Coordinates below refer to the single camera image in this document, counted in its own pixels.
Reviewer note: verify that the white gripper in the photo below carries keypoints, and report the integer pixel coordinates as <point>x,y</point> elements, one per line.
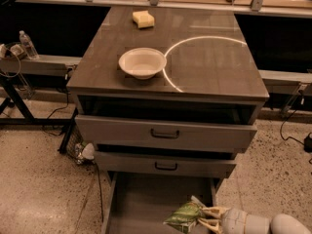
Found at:
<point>233,220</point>

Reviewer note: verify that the green jalapeno chip bag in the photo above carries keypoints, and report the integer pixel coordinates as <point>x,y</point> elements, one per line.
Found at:
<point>184,219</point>

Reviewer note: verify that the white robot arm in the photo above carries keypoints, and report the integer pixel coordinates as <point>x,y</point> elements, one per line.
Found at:
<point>278,224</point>

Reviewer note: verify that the grey middle drawer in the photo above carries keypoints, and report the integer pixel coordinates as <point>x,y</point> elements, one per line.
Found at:
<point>164,165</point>

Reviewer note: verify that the grey open bottom drawer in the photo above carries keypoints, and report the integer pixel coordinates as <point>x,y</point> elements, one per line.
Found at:
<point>140,203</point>

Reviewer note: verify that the grey top drawer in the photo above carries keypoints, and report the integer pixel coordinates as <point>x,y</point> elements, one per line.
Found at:
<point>166,135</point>

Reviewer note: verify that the grey drawer cabinet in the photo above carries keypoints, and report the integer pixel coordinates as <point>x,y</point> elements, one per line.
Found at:
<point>207,59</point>

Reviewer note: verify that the white paper bowl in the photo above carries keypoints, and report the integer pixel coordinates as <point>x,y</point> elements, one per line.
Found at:
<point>142,63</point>

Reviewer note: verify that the yellow sponge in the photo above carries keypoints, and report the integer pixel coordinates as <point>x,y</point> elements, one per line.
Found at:
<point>143,19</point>

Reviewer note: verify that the black framed side table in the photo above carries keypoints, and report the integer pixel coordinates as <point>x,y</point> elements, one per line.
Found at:
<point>21,78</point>

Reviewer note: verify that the clear plastic water bottle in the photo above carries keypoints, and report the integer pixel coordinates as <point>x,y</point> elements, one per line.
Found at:
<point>28,45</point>

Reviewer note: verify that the black power adapter with cable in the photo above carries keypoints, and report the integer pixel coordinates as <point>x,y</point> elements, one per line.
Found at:
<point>307,142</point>

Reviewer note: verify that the wire mesh waste basket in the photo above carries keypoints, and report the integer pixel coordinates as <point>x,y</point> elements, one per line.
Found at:
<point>81,151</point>

